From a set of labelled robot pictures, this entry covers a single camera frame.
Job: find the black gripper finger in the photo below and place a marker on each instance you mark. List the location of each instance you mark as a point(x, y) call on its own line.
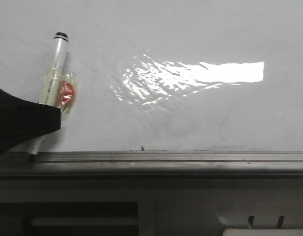
point(21, 120)

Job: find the white whiteboard marker pen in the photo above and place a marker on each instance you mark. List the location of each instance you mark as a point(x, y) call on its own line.
point(54, 71)

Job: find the red magnet taped to marker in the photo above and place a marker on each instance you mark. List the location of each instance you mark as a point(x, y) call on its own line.
point(66, 93)

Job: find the grey panel below whiteboard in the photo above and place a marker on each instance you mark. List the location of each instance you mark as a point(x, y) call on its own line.
point(151, 206)

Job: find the white whiteboard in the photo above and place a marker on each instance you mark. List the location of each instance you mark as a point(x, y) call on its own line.
point(164, 74)

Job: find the aluminium whiteboard tray rail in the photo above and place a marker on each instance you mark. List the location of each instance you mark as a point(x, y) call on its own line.
point(152, 163)

